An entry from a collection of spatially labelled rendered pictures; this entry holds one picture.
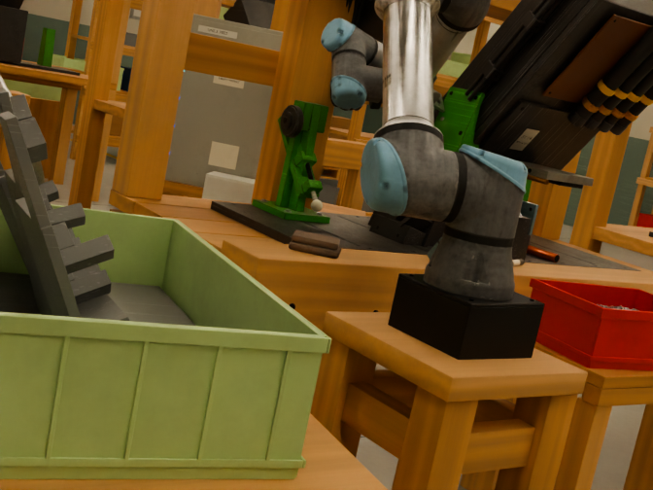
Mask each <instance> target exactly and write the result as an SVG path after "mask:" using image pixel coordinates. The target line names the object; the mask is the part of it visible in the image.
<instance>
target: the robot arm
mask: <svg viewBox="0 0 653 490"><path fill-rule="evenodd" d="M490 3H491V0H374V8H375V12H376V14H377V16H378V17H379V18H380V19H381V20H383V44H382V43H380V42H379V41H377V40H376V39H374V38H373V37H371V36H370V35H368V34H367V33H365V32H364V31H362V30H361V29H359V28H357V27H356V26H355V25H354V24H353V23H351V22H349V21H347V20H345V19H343V18H340V17H339V18H335V19H333V20H332V21H331V22H329V23H328V24H327V26H326V27H325V29H324V31H323V34H322V38H321V41H322V45H323V46H324V48H326V49H327V50H328V51H329V52H331V61H332V64H331V81H330V86H331V98H332V101H333V103H334V104H335V105H336V106H338V107H340V108H342V109H347V110H350V109H351V108H353V109H358V108H359V107H361V106H362V105H363V104H364V102H365V101H369V106H370V109H380V107H381V104H382V103H383V117H382V127H381V128H379V129H378V130H377V131H376V132H375V134H374V136H373V138H372V139H370V140H369V141H368V142H367V143H366V145H365V147H364V150H363V153H362V157H361V191H362V195H363V198H364V200H365V202H366V204H367V205H368V206H369V207H370V208H371V209H373V210H375V211H378V212H383V213H388V214H390V215H392V216H406V217H412V218H419V219H425V220H432V221H438V222H445V228H444V231H443V236H442V238H441V240H440V242H439V244H438V245H437V247H436V249H435V251H434V253H433V254H432V256H431V258H430V262H429V263H428V264H427V266H426V269H425V274H424V281H425V282H426V283H427V284H429V285H431V286H433V287H435V288H437V289H440V290H442V291H445V292H449V293H452V294H456V295H460V296H464V297H469V298H479V299H485V300H497V301H503V300H511V299H512V298H513V294H514V289H515V282H514V272H513V261H512V247H513V242H514V238H515V233H516V229H517V225H518V221H519V216H520V212H521V207H522V202H523V198H524V193H526V183H527V178H528V169H527V167H526V165H525V164H524V163H522V162H520V161H517V160H514V159H511V158H508V157H503V156H500V155H497V154H494V153H491V152H488V151H484V150H481V149H478V148H475V147H472V146H469V145H467V144H462V146H461V147H460V148H459V152H453V151H448V150H444V140H443V134H442V132H441V131H440V130H439V129H438V128H437V127H435V126H434V114H433V111H436V110H437V109H435V108H434V107H433V104H434V103H435V102H436V101H437V100H438V99H439V97H440V93H439V92H438V91H433V83H434V82H435V81H436V79H437V77H436V74H437V73H438V71H439V70H440V69H441V67H442V66H443V65H444V63H445V62H446V61H447V59H448V58H449V56H450V55H451V54H452V52H453V51H454V50H455V48H456V47H457V45H458V44H459V43H460V41H461V40H462V39H463V37H464V35H465V34H466V33H467V32H470V31H472V30H474V29H476V28H477V27H478V26H479V24H480V23H481V22H482V20H483V19H484V17H485V16H486V14H487V13H488V10H489V7H490Z"/></svg>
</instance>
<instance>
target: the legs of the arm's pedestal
mask: <svg viewBox="0 0 653 490"><path fill-rule="evenodd" d="M330 338H331V337H330ZM375 368H376V363H375V362H373V361H372V360H370V359H368V358H366V357H365V356H364V355H362V354H360V353H358V352H357V351H355V350H353V349H351V348H349V347H348V346H346V345H344V344H342V343H340V342H339V341H337V340H335V339H333V338H331V344H330V349H329V353H328V354H327V353H323V355H322V359H321V364H320V369H319V373H318V378H317V383H316V388H315V393H314V397H313V401H312V406H311V411H310V413H311V414H312V415H313V416H314V417H315V418H316V419H317V420H318V421H319V422H320V423H321V424H322V425H323V426H324V427H325V428H326V429H327V430H328V431H329V432H330V433H331V434H332V435H333V436H334V437H335V438H336V439H337V440H338V441H339V442H340V443H341V444H342V445H343V446H344V447H345V448H346V449H347V450H348V451H349V452H350V453H351V454H353V455H354V456H355V457H356V456H357V452H358V447H359V442H360V438H361V434H362V435H363V436H365V437H366V438H368V439H370V440H371V441H373V442H374V443H376V444H377V445H379V446H380V447H382V448H384V449H385V450H387V451H388V452H390V453H391V454H393V455H394V456H396V457H397V458H398V462H397V466H396V471H395V479H394V483H393V487H392V490H458V486H459V482H460V478H461V474H465V473H480V472H487V471H495V470H499V472H498V479H497V483H496V487H495V490H554V486H555V483H556V479H557V475H558V471H559V467H560V464H561V460H562V456H563V452H564V449H565V445H566V441H567V434H568V430H569V426H570V422H571V418H572V414H573V411H574V408H575V404H576V400H577V394H575V395H559V396H544V397H528V398H517V401H516V404H515V403H513V402H510V401H508V400H506V399H496V400H481V401H465V402H445V401H444V400H442V399H441V398H439V397H437V396H435V395H434V394H432V393H430V392H428V391H426V390H425V389H423V388H421V387H419V386H417V385H416V384H414V383H412V382H410V381H408V380H407V379H405V378H403V377H401V376H399V375H398V374H396V373H394V372H392V371H390V370H389V369H377V370H375Z"/></svg>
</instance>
